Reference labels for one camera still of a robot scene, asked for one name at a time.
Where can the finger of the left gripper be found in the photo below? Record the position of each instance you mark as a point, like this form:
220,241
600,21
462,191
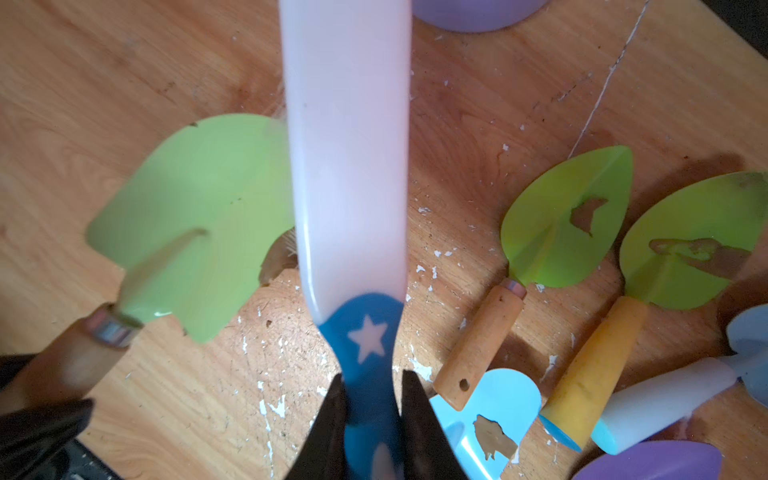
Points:
34,439

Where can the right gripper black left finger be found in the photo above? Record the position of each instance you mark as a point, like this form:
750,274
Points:
322,455

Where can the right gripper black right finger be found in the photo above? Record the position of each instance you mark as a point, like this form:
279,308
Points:
428,454

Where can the pale green trowel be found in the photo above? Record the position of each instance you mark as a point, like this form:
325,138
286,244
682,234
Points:
205,221

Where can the light blue trowel front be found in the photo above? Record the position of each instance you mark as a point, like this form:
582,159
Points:
486,434

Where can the light blue trowel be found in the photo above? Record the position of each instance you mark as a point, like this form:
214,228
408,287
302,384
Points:
486,434
644,409

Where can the light blue trowel back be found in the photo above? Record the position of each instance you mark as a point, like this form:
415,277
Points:
644,409

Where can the purple plastic bucket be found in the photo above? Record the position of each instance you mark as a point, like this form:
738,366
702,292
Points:
474,16

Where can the green trowel wooden handle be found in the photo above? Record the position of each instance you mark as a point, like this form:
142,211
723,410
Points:
555,233

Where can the purple trowel pink handle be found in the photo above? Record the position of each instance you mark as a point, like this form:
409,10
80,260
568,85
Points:
674,460

